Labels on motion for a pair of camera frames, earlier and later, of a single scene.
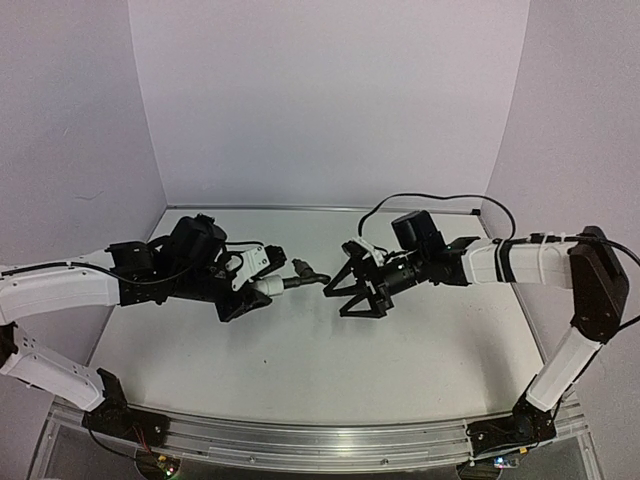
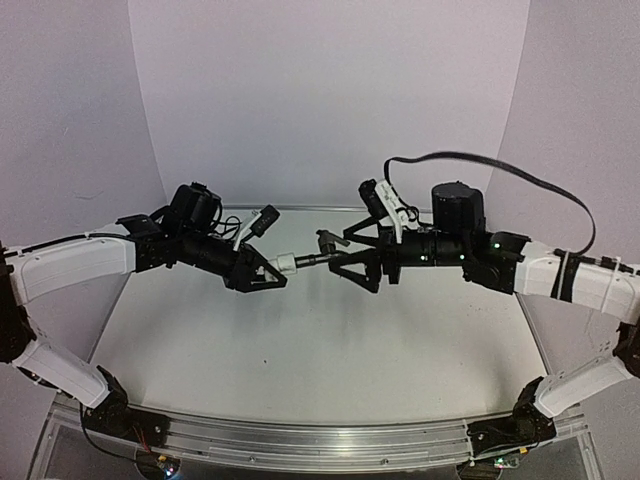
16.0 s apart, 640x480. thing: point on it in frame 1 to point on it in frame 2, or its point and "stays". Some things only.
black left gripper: (241, 303) to (243, 283)
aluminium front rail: (287, 444) stays
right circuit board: (502, 462) stays
